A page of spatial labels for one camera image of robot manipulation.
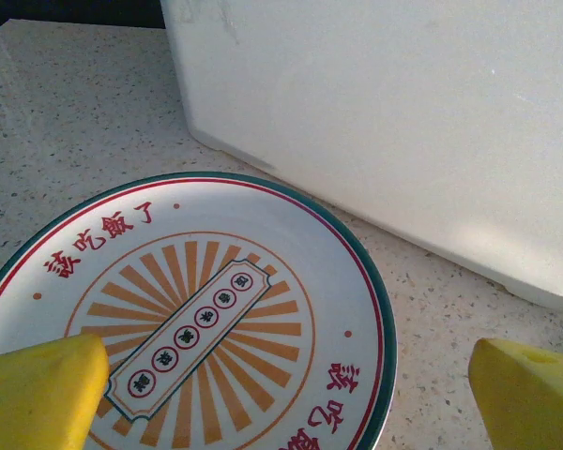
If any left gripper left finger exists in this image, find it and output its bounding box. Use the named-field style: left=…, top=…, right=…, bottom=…
left=0, top=333, right=110, bottom=450

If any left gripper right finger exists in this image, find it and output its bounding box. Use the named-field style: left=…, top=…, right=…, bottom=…
left=467, top=337, right=563, bottom=450

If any white plastic bin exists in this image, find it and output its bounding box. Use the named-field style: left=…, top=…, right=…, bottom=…
left=161, top=0, right=563, bottom=312

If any orange sunburst plate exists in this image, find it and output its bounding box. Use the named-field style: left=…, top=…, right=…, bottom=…
left=0, top=171, right=399, bottom=450

